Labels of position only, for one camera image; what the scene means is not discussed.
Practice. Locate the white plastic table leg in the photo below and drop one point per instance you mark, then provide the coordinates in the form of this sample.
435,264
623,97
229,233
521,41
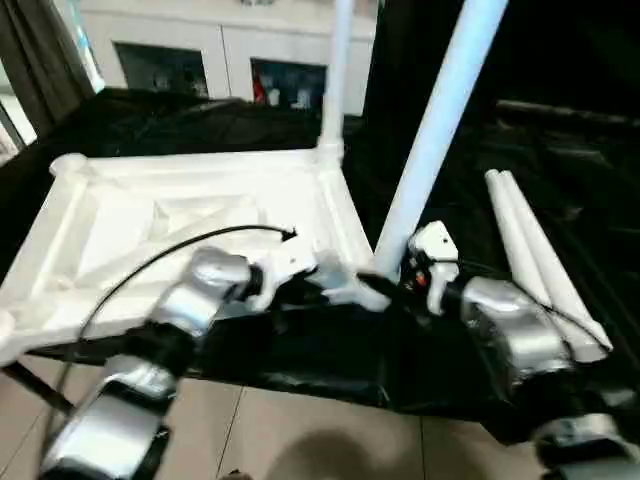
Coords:
440,125
337,75
536,225
517,225

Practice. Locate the white plastic table top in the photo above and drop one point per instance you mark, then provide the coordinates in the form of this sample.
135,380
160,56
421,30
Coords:
125,200

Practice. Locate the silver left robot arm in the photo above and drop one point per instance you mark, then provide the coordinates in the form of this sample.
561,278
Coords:
200,285

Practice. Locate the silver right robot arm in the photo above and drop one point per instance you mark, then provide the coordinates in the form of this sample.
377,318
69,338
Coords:
510,320

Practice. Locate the black glossy mat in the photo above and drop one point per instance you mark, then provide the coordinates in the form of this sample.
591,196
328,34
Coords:
325,350

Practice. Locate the tall white jar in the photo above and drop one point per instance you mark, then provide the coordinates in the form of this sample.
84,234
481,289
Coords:
302,98

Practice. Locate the small white jar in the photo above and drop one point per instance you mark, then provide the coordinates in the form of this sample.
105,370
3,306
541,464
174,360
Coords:
272,97

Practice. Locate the red packet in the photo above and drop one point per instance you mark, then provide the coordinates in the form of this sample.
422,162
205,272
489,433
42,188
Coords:
258,87

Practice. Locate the dark metal pole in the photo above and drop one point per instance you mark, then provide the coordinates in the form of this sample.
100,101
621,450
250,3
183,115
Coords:
575,111

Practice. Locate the black backdrop cloth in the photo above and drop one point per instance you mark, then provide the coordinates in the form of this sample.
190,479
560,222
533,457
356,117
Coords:
550,45

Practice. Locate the white glass-door cabinet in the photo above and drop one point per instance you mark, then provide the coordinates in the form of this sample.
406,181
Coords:
210,25

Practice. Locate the grey curtain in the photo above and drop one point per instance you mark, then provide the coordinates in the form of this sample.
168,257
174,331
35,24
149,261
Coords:
35,60

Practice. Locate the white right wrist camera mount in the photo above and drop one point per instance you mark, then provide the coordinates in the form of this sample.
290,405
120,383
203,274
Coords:
437,240

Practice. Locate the black frame leg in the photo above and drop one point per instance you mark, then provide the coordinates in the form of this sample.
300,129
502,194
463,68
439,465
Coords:
35,387

